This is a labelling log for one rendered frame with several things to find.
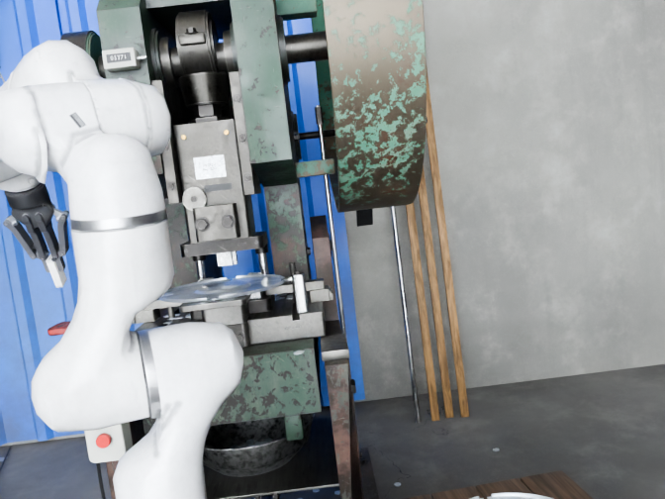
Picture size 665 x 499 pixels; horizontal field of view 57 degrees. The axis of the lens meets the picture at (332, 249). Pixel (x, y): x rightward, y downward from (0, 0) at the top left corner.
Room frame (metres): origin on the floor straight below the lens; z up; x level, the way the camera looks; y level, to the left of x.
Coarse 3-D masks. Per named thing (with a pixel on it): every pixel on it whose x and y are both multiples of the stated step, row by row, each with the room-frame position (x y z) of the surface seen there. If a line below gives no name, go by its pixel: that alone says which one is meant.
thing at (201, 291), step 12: (240, 276) 1.56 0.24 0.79; (252, 276) 1.55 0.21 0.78; (264, 276) 1.53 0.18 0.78; (276, 276) 1.50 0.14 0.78; (180, 288) 1.50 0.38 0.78; (192, 288) 1.47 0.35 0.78; (204, 288) 1.41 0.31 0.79; (216, 288) 1.39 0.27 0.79; (228, 288) 1.37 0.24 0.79; (240, 288) 1.38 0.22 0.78; (252, 288) 1.36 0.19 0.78; (264, 288) 1.32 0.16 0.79; (168, 300) 1.32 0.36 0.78; (180, 300) 1.29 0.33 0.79; (192, 300) 1.28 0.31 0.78; (204, 300) 1.28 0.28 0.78
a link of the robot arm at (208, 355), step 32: (160, 352) 0.73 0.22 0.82; (192, 352) 0.74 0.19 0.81; (224, 352) 0.76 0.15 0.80; (160, 384) 0.72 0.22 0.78; (192, 384) 0.73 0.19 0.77; (224, 384) 0.75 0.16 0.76; (160, 416) 0.73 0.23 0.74; (192, 416) 0.73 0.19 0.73; (160, 448) 0.72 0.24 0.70; (192, 448) 0.74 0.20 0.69; (128, 480) 0.71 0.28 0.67; (160, 480) 0.71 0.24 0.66; (192, 480) 0.74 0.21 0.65
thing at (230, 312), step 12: (216, 300) 1.27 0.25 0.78; (228, 300) 1.26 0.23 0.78; (240, 300) 1.25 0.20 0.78; (204, 312) 1.37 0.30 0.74; (216, 312) 1.37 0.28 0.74; (228, 312) 1.37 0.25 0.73; (240, 312) 1.37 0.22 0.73; (228, 324) 1.37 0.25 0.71; (240, 324) 1.37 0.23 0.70; (240, 336) 1.36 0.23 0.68
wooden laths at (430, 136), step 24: (432, 120) 2.54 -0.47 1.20; (432, 144) 2.53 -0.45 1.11; (432, 168) 2.51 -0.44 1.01; (408, 216) 2.49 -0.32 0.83; (432, 264) 2.48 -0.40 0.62; (432, 288) 2.47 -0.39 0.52; (432, 312) 2.46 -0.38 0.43; (456, 312) 2.44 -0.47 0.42; (408, 336) 2.43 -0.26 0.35; (456, 336) 2.43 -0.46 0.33; (456, 360) 2.42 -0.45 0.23; (432, 384) 2.40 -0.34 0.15; (432, 408) 2.39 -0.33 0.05
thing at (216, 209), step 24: (192, 120) 1.53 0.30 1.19; (216, 120) 1.50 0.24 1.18; (192, 144) 1.46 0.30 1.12; (216, 144) 1.46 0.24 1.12; (192, 168) 1.46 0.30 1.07; (216, 168) 1.46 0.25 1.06; (192, 192) 1.45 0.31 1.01; (216, 192) 1.46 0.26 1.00; (240, 192) 1.46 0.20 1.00; (192, 216) 1.46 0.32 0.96; (216, 216) 1.43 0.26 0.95; (240, 216) 1.46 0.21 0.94; (192, 240) 1.46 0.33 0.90; (216, 240) 1.46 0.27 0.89
